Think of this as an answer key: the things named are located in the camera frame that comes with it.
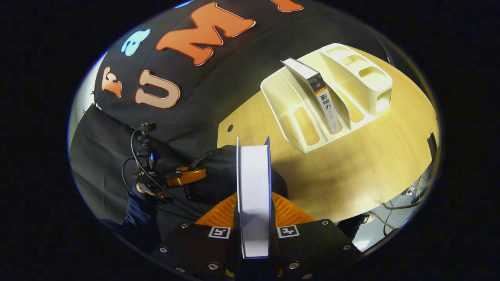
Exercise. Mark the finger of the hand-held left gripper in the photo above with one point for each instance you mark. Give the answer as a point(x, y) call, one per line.
point(187, 177)

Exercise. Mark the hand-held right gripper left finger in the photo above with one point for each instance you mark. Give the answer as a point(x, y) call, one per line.
point(195, 246)

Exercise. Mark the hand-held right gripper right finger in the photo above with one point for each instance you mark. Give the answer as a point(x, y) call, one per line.
point(312, 246)

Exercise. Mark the black schoolbag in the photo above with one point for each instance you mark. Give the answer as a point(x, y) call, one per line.
point(215, 175)

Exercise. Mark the blue cover book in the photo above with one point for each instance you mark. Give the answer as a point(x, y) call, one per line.
point(254, 195)

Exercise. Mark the black spine book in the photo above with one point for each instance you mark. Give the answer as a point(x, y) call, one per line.
point(326, 103)

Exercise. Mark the white bookshelf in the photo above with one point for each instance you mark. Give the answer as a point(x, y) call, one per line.
point(361, 84)

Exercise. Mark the black backdrop cloth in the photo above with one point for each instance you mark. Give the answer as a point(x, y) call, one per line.
point(234, 86)

